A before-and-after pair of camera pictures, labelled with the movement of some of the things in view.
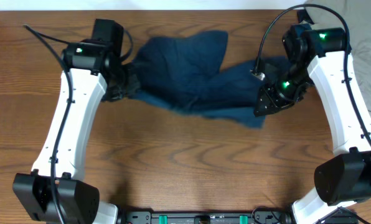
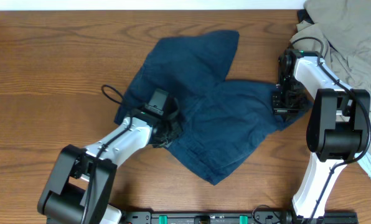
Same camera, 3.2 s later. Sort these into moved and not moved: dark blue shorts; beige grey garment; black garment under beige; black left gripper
Moved: dark blue shorts; black left gripper
Not moved: black garment under beige; beige grey garment
